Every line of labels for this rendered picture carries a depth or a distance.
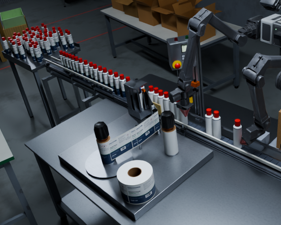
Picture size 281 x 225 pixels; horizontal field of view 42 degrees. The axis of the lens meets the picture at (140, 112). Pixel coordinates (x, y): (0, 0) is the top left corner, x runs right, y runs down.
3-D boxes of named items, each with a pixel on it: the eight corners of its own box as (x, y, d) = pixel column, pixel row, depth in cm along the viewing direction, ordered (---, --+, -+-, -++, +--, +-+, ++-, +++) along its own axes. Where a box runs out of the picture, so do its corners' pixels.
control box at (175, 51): (169, 64, 246) (166, 38, 236) (193, 60, 247) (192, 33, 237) (172, 71, 238) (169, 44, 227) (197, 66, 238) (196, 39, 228)
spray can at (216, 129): (211, 138, 238) (210, 112, 227) (216, 134, 241) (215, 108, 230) (217, 141, 235) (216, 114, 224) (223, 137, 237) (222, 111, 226)
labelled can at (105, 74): (105, 89, 316) (100, 68, 305) (109, 87, 319) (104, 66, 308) (108, 91, 313) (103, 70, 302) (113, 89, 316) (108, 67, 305)
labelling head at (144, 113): (128, 114, 278) (122, 84, 264) (141, 106, 284) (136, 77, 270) (140, 120, 268) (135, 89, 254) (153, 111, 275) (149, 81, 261)
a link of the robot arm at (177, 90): (190, 84, 223) (182, 77, 229) (175, 90, 219) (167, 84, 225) (190, 99, 231) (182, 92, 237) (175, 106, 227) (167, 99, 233)
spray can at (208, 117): (204, 135, 242) (202, 110, 231) (209, 132, 244) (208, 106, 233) (210, 139, 238) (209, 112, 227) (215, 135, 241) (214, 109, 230)
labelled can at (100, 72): (101, 86, 323) (97, 65, 312) (107, 85, 322) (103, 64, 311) (101, 89, 318) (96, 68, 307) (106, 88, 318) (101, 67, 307)
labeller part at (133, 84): (123, 85, 264) (123, 83, 264) (134, 78, 270) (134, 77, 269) (135, 89, 255) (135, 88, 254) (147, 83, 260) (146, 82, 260)
